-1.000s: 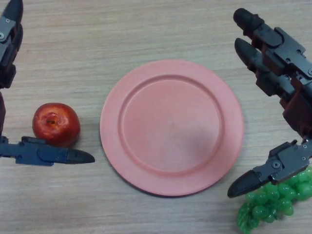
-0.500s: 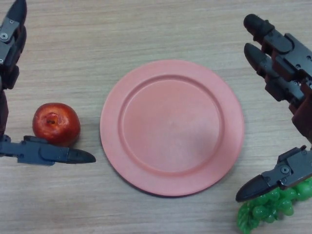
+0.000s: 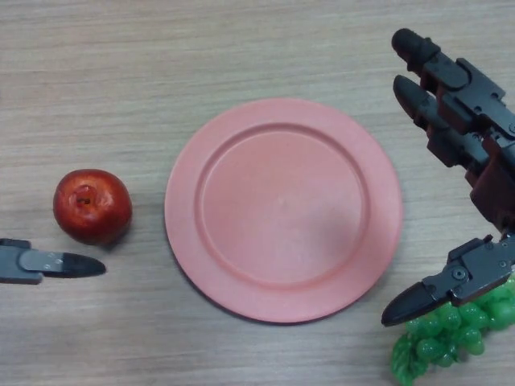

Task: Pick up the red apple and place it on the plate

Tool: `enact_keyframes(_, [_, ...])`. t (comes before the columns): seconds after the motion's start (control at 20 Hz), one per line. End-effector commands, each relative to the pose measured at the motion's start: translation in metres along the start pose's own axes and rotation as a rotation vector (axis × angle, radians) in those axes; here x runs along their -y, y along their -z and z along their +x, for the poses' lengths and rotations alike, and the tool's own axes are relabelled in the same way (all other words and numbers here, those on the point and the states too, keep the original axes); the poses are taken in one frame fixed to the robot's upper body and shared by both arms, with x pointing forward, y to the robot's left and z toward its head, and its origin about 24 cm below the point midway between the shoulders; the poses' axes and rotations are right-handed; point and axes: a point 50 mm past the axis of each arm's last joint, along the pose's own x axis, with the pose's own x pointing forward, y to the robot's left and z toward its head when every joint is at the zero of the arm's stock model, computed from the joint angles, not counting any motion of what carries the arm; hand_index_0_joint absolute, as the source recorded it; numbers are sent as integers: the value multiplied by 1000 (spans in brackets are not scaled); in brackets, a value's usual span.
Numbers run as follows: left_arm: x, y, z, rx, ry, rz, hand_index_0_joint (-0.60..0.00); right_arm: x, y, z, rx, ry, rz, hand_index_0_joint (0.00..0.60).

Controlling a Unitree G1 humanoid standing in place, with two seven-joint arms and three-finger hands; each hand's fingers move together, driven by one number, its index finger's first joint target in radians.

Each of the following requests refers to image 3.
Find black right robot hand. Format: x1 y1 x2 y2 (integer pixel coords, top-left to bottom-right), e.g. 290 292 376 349
381 27 515 327

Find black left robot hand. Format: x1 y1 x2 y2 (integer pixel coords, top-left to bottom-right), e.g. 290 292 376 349
0 238 107 285

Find red apple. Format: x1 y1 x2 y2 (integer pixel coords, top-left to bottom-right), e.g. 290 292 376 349
52 168 134 246

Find pink round plate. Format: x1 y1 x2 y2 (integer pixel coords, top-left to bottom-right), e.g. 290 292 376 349
163 97 404 325

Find green grape bunch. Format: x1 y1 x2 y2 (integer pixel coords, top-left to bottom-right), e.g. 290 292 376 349
390 277 515 386

